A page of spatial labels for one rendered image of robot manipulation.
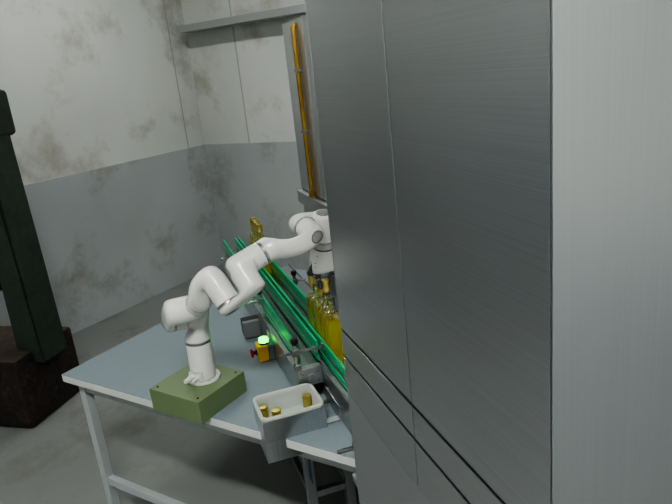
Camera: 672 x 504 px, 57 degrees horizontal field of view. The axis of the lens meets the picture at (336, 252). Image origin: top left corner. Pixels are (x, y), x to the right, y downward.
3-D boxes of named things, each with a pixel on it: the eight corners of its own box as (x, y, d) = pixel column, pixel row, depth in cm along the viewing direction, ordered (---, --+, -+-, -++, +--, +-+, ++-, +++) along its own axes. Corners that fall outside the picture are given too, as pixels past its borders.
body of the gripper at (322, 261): (333, 235, 220) (334, 262, 226) (306, 241, 217) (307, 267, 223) (341, 245, 214) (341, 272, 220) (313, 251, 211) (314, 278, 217)
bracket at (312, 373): (324, 382, 228) (322, 365, 226) (299, 389, 225) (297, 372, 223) (321, 378, 231) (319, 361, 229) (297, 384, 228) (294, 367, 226)
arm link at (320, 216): (299, 224, 201) (285, 213, 208) (301, 252, 207) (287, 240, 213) (338, 212, 208) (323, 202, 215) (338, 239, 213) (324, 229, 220)
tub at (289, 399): (328, 425, 211) (325, 403, 209) (264, 443, 205) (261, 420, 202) (313, 402, 227) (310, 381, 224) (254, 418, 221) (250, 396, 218)
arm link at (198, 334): (216, 341, 230) (210, 302, 225) (181, 351, 225) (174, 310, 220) (209, 332, 238) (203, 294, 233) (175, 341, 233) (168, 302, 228)
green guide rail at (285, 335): (301, 365, 228) (298, 345, 226) (298, 365, 228) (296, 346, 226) (226, 251, 388) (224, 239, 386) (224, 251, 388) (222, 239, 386)
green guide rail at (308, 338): (320, 360, 230) (317, 340, 228) (317, 360, 230) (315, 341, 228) (237, 249, 390) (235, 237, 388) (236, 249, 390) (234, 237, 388)
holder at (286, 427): (342, 422, 213) (340, 402, 211) (265, 444, 205) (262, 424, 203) (327, 399, 229) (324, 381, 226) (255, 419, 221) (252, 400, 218)
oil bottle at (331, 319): (347, 364, 226) (341, 311, 219) (333, 368, 224) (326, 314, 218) (342, 358, 231) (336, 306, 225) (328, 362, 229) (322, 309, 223)
